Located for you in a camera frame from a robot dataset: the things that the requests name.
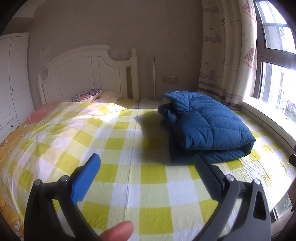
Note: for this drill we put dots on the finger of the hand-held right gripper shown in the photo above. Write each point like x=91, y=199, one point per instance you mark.
x=293, y=160

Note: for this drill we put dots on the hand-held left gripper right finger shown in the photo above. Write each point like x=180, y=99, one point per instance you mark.
x=208, y=178

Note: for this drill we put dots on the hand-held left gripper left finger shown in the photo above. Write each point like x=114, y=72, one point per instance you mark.
x=85, y=178

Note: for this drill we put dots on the blue puffer jacket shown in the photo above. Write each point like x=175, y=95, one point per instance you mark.
x=208, y=125

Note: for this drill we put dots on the person's left hand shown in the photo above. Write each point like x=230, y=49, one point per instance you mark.
x=118, y=231

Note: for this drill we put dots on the yellow checked bedsheet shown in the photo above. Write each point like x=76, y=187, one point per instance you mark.
x=138, y=185

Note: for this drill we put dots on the white windowsill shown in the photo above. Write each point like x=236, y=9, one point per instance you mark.
x=266, y=111

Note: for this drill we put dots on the dark framed window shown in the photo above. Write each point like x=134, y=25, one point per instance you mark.
x=277, y=81

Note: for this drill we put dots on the orange floral quilt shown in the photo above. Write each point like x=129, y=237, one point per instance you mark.
x=34, y=114

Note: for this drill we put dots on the patterned pillow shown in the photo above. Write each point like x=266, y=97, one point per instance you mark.
x=85, y=95

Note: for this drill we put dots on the beige pillow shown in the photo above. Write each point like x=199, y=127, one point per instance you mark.
x=108, y=96

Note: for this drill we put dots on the yellow pillow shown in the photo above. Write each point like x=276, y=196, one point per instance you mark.
x=128, y=103

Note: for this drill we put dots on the white bed headboard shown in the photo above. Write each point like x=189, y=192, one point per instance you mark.
x=81, y=74

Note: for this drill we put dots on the white pole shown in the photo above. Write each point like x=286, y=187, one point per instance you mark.
x=154, y=78

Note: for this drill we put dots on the white wardrobe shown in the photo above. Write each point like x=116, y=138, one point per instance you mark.
x=13, y=81

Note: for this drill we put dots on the printed cream curtain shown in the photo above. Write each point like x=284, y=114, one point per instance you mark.
x=222, y=58

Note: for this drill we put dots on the wall socket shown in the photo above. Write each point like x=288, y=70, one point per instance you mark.
x=169, y=80

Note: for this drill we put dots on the paper wall notice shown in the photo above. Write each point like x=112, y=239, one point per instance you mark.
x=45, y=56

